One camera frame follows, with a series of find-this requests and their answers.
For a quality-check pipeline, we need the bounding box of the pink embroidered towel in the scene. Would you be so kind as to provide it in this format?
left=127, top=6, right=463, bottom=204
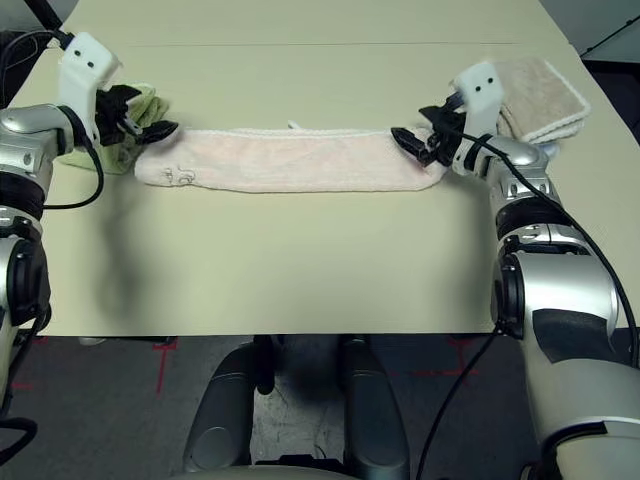
left=133, top=119, right=449, bottom=194

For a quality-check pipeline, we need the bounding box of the black table frame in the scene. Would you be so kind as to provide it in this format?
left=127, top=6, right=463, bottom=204
left=32, top=0, right=65, bottom=32

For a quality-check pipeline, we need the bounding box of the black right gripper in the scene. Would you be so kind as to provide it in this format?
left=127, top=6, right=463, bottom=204
left=390, top=96, right=471, bottom=170

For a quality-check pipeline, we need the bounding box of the grey robot right leg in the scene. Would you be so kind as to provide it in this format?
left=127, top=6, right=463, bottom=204
left=341, top=337, right=412, bottom=480

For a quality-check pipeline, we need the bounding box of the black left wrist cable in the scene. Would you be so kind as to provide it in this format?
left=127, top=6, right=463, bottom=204
left=0, top=29, right=106, bottom=211

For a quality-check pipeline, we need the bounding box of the grey robot waist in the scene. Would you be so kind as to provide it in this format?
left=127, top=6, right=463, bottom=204
left=169, top=458, right=364, bottom=480

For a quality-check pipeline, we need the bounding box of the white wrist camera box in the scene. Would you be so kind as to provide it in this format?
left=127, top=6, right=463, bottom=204
left=58, top=32, right=125, bottom=142
left=452, top=61, right=507, bottom=140

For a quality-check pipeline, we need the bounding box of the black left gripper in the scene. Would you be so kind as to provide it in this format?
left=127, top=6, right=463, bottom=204
left=94, top=84, right=180, bottom=148

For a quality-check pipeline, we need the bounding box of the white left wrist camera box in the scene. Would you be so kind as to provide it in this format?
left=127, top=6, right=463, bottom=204
left=58, top=32, right=125, bottom=142

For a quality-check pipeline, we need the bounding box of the beige folded towel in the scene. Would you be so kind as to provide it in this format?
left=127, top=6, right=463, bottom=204
left=492, top=55, right=593, bottom=145

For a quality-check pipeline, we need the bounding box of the green folded towel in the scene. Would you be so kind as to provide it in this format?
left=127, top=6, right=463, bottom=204
left=53, top=82, right=172, bottom=176

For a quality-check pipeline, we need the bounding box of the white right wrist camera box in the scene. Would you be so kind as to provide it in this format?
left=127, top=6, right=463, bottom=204
left=452, top=61, right=507, bottom=140

